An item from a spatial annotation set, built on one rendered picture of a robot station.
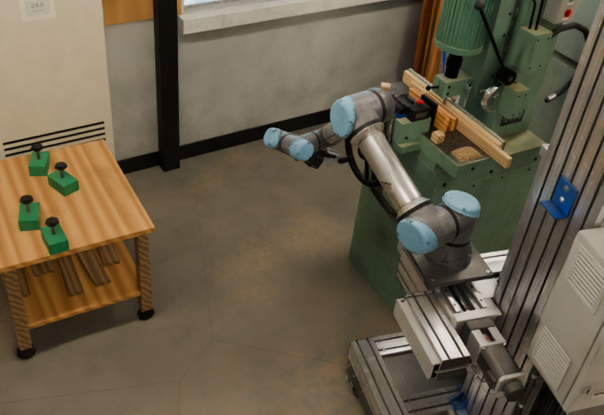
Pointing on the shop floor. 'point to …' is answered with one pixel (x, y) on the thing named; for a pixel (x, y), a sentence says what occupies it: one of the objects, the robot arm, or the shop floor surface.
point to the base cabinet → (493, 240)
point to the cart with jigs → (69, 237)
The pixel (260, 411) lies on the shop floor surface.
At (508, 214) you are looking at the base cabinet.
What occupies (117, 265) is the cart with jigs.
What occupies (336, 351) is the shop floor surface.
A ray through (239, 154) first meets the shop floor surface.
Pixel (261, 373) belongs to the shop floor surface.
